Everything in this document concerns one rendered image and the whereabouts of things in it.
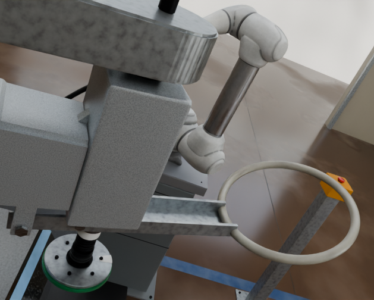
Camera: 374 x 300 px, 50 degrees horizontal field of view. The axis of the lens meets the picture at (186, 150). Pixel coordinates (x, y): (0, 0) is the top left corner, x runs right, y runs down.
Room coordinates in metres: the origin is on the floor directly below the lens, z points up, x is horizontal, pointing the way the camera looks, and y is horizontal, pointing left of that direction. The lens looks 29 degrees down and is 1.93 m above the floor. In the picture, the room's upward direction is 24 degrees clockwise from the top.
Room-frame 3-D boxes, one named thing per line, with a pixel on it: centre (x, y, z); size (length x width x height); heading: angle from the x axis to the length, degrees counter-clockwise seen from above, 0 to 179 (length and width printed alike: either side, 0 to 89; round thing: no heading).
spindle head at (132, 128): (0.85, 0.24, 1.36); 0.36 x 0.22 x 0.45; 120
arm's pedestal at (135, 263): (1.84, 0.10, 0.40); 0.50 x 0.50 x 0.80; 11
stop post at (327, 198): (1.94, -0.81, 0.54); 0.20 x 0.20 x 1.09; 14
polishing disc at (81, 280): (0.89, 0.17, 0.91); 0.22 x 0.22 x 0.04
